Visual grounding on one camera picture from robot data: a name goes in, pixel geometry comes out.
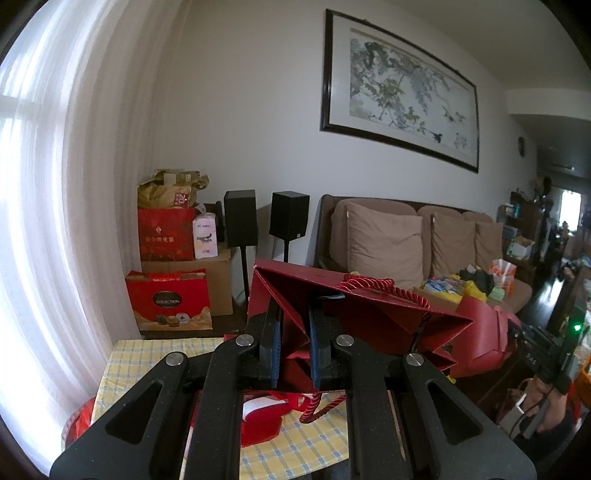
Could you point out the large brown cardboard box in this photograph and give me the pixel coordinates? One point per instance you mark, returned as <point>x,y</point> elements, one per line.
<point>219,281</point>

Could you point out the person's right hand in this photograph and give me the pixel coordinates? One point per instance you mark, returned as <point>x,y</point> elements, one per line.
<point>561,410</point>

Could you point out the round wall clock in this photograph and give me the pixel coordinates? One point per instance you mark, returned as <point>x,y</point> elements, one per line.
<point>521,146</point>

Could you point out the shiny red foil bag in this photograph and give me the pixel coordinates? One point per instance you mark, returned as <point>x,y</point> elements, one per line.
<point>78,424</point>

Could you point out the red cookie gift box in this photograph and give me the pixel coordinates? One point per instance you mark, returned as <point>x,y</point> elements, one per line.
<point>166,300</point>

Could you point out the cluttered dark shelf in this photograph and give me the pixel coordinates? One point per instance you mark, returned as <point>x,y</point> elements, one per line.
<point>521,221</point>

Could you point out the white curtain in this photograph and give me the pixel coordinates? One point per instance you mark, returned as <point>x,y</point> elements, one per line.
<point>69,207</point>

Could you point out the black bag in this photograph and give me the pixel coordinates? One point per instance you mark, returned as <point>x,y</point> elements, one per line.
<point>480,277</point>

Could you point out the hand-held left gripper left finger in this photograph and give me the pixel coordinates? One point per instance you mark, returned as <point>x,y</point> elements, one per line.
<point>275,350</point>

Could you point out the brown sofa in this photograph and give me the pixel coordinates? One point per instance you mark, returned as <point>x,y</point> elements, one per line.
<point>517,290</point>

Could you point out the pile of snack packets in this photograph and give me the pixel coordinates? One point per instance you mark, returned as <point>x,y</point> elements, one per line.
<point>443,285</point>

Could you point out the dark red paper gift bag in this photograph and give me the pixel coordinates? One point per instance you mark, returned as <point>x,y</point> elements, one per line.
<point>369,318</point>

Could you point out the orange white paper bag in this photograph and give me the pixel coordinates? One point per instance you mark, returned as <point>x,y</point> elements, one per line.
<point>503,274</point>

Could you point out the yellow checked tablecloth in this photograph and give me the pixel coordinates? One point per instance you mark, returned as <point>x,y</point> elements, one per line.
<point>138,360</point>

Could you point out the large beige cushion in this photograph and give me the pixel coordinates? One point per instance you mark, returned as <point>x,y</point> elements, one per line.
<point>383,240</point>

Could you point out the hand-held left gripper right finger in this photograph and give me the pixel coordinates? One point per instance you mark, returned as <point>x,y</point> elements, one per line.
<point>317,350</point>

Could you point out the white tissue pack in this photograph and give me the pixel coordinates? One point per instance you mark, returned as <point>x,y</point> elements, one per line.
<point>205,235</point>

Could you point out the black speaker on stand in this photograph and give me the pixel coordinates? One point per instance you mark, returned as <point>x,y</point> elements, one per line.
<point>240,217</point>
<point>288,214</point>

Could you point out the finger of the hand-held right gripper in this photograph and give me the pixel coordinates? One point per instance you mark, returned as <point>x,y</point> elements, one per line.
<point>535,346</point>

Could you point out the plain red paper bag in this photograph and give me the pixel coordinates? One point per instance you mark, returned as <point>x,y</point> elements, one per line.
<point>482,332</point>

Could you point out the red tea gift bag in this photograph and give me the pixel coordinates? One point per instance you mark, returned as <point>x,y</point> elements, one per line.
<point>164,233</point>

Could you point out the framed ink painting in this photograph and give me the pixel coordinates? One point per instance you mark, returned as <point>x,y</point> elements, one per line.
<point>401,92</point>

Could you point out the golden paper bag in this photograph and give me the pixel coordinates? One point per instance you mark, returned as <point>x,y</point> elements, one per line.
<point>161,191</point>

